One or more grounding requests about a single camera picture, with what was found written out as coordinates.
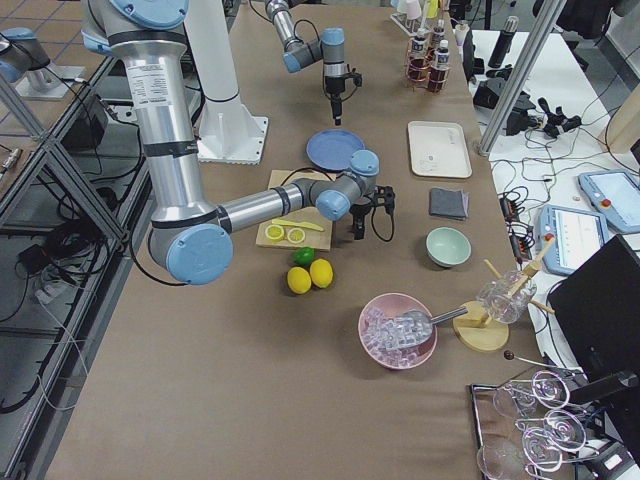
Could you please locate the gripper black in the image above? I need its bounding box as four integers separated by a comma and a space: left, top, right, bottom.
349, 186, 395, 240
323, 62, 363, 125

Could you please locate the blue plate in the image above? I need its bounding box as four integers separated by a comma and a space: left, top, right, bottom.
306, 129, 365, 172

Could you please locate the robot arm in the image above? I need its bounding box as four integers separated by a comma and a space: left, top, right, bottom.
82, 1, 379, 285
265, 1, 363, 126

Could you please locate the yellow plastic knife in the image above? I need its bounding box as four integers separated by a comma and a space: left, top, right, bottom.
271, 218, 324, 232

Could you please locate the wooden cutting board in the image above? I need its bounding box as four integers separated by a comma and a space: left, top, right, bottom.
254, 169, 335, 251

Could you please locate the yellow lemon upper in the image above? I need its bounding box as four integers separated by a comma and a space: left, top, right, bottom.
309, 259, 334, 288

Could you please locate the yellow lemon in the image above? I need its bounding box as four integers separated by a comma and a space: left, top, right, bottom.
309, 259, 334, 288
286, 266, 312, 295

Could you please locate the lemon half lower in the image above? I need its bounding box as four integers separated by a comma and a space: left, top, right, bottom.
286, 227, 306, 245

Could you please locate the lemon half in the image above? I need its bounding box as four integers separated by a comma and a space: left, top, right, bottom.
286, 227, 306, 245
264, 224, 286, 243

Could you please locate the green lime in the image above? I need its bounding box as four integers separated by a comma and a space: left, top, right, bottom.
293, 247, 316, 267

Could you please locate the lemon half upper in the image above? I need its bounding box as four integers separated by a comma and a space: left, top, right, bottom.
264, 224, 286, 243

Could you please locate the yellow lemon lower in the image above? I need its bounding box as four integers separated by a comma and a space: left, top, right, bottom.
286, 266, 312, 295

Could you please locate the grey folded cloth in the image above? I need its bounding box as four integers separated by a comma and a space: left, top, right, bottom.
429, 187, 469, 220

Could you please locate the green bowl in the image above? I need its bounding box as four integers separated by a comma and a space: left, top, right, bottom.
425, 227, 471, 268

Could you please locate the drink bottle one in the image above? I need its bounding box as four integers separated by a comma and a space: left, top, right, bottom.
408, 27, 429, 73

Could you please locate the drink bottle three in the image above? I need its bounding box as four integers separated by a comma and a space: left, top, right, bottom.
430, 40, 450, 87

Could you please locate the cream rabbit tray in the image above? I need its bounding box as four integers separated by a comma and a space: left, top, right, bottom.
407, 121, 472, 179

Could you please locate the white cup rack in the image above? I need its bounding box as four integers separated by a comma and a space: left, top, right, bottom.
390, 0, 440, 36

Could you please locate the pink bowl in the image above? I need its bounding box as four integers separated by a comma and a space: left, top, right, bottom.
358, 293, 438, 370

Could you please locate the metal ice scoop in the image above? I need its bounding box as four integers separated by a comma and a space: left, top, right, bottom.
380, 306, 468, 351

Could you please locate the pink cup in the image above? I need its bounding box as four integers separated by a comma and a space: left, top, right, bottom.
398, 0, 422, 20

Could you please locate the drink bottle two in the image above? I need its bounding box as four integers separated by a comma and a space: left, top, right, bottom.
430, 19, 445, 49

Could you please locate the wooden cup tree stand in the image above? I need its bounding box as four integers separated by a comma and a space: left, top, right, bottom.
453, 239, 554, 352

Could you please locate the glass mug on stand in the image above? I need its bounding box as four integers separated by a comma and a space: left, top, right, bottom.
476, 271, 537, 324

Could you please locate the black thermos bottle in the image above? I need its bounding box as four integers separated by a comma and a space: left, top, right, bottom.
487, 15, 519, 69

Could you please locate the teach pendant near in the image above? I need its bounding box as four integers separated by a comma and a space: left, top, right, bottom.
538, 204, 609, 276

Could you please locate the teach pendant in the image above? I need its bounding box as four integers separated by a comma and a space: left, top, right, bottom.
538, 204, 609, 276
578, 169, 640, 234

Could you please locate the black monitor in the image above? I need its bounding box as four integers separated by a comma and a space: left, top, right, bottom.
546, 233, 640, 406

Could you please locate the teach pendant far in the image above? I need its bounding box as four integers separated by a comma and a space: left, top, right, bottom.
578, 169, 640, 234

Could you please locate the wine glass rack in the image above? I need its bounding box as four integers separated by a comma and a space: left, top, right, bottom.
467, 367, 626, 480

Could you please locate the copper wire bottle rack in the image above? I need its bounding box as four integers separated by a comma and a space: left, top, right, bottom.
405, 40, 450, 93

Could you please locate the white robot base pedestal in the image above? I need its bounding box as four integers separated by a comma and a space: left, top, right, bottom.
185, 0, 268, 165

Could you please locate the aluminium frame post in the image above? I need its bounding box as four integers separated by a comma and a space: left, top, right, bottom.
477, 0, 566, 157

